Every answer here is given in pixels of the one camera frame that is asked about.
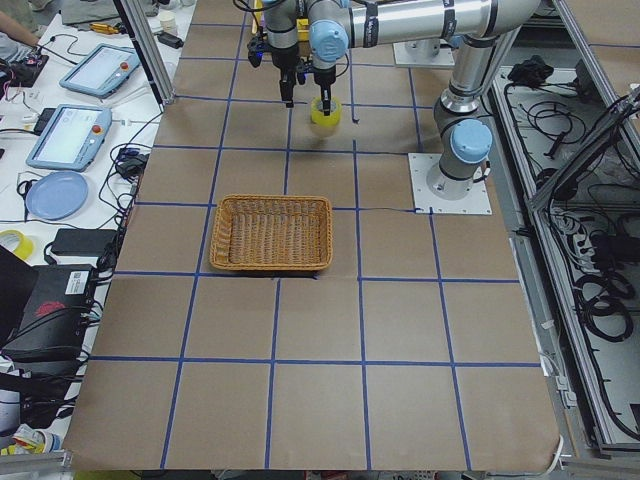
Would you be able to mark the teach pendant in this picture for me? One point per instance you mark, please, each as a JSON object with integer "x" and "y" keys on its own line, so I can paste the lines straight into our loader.
{"x": 102, "y": 71}
{"x": 71, "y": 138}

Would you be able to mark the yellow tape roll on desk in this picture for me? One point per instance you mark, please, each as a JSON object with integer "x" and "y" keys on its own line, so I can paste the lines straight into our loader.
{"x": 17, "y": 243}

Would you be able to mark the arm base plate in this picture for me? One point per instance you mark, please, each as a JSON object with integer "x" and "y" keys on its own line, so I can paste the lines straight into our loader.
{"x": 434, "y": 193}
{"x": 424, "y": 53}

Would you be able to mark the yellow plastic basket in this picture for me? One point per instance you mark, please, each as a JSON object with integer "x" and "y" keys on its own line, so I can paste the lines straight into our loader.
{"x": 260, "y": 7}

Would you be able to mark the brown wicker basket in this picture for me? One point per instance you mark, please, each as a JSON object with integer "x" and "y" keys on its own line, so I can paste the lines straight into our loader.
{"x": 272, "y": 233}

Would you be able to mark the light blue plate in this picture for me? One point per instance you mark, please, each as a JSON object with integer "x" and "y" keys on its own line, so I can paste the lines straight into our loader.
{"x": 57, "y": 195}

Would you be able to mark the black computer box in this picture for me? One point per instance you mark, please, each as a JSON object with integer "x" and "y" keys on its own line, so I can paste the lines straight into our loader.
{"x": 52, "y": 324}

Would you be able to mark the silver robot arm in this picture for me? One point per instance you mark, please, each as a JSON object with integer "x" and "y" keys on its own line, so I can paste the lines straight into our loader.
{"x": 369, "y": 23}
{"x": 328, "y": 41}

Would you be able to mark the black power adapter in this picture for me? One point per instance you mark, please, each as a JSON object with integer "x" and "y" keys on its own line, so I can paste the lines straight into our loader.
{"x": 79, "y": 243}

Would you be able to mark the aluminium frame post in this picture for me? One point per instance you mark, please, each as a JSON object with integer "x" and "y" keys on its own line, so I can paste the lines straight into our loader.
{"x": 140, "y": 33}

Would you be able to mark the upper teach pendant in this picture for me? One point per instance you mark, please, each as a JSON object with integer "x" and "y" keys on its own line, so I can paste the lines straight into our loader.
{"x": 102, "y": 71}

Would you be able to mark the lower teach pendant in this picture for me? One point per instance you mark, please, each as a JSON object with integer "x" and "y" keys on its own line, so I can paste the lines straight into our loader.
{"x": 71, "y": 138}

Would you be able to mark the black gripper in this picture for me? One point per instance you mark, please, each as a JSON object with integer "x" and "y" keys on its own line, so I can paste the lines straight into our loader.
{"x": 285, "y": 61}
{"x": 325, "y": 76}

